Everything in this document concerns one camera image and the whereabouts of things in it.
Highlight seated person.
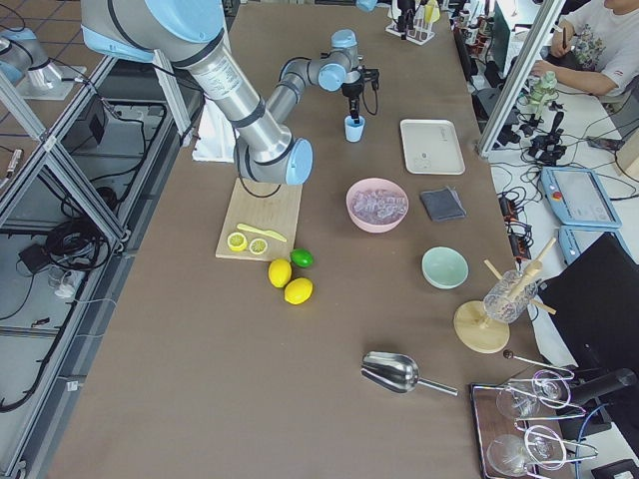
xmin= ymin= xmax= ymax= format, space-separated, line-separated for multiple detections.
xmin=530 ymin=0 xmax=638 ymax=97

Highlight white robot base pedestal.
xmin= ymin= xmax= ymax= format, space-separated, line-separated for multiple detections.
xmin=192 ymin=99 xmax=236 ymax=163

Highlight upper wine glass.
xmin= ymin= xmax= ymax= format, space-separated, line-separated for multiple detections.
xmin=496 ymin=369 xmax=571 ymax=419

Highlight lower teach pendant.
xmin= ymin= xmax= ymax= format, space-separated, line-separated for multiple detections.
xmin=558 ymin=226 xmax=621 ymax=265

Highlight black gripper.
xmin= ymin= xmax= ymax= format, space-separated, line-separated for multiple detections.
xmin=341 ymin=68 xmax=379 ymax=124
xmin=396 ymin=0 xmax=415 ymax=25

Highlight steel ice scoop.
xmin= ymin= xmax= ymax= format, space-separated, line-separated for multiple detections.
xmin=360 ymin=351 xmax=458 ymax=396

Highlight lemon slice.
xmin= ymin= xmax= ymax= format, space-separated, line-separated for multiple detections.
xmin=227 ymin=232 xmax=249 ymax=252
xmin=248 ymin=238 xmax=269 ymax=255

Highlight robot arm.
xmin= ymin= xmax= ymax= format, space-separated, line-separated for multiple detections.
xmin=355 ymin=0 xmax=416 ymax=29
xmin=81 ymin=1 xmax=363 ymax=185

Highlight brown table mat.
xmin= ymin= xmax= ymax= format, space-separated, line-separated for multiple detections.
xmin=49 ymin=3 xmax=538 ymax=478

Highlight upper lemon slice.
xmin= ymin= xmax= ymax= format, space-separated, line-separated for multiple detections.
xmin=248 ymin=238 xmax=269 ymax=255

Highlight green lime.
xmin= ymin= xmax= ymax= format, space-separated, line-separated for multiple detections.
xmin=290 ymin=248 xmax=315 ymax=268

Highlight aluminium frame post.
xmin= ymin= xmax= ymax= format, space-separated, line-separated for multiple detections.
xmin=476 ymin=0 xmax=565 ymax=161

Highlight lower lemon slice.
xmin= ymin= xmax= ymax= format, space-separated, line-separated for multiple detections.
xmin=227 ymin=232 xmax=249 ymax=252

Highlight mint green bowl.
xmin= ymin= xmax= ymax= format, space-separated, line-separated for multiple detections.
xmin=421 ymin=246 xmax=469 ymax=289

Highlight upper teach pendant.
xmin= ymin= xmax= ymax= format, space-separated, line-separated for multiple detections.
xmin=539 ymin=167 xmax=622 ymax=230

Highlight grey folded cloth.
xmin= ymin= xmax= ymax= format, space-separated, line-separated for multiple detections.
xmin=419 ymin=187 xmax=466 ymax=222

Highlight aluminium frame enclosure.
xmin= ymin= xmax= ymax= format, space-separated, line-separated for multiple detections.
xmin=1 ymin=49 xmax=183 ymax=478

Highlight wooden cup tree stand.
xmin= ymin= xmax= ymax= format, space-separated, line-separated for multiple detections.
xmin=453 ymin=238 xmax=556 ymax=353

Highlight wine glass rack tray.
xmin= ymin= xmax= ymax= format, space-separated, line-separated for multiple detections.
xmin=468 ymin=381 xmax=550 ymax=478

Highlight lower wine glass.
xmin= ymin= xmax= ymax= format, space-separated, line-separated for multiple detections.
xmin=487 ymin=425 xmax=567 ymax=478

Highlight clear ice cubes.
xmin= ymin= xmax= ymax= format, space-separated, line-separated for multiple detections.
xmin=349 ymin=189 xmax=408 ymax=225

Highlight whole yellow lemon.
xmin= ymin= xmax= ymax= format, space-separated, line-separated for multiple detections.
xmin=268 ymin=258 xmax=293 ymax=288

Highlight clear textured glass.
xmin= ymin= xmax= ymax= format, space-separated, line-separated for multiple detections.
xmin=483 ymin=270 xmax=537 ymax=324

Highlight white wire cup rack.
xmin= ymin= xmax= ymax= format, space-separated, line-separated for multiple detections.
xmin=385 ymin=1 xmax=438 ymax=46

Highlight pink bowl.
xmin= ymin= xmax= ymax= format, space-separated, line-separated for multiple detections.
xmin=345 ymin=178 xmax=409 ymax=234

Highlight teach pendant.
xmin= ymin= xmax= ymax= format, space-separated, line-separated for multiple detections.
xmin=539 ymin=167 xmax=622 ymax=230
xmin=558 ymin=226 xmax=621 ymax=265

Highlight black monitor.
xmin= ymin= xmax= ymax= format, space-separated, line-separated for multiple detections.
xmin=540 ymin=233 xmax=638 ymax=371

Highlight wooden cutting board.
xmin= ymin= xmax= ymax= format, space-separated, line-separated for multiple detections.
xmin=216 ymin=179 xmax=303 ymax=261

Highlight light blue plastic cup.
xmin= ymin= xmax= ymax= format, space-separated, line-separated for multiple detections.
xmin=343 ymin=116 xmax=365 ymax=143

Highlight yellow plastic knife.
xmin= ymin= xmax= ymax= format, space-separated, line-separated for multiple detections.
xmin=236 ymin=223 xmax=288 ymax=242

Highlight cream rabbit tray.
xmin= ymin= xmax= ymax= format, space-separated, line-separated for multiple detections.
xmin=399 ymin=119 xmax=465 ymax=176

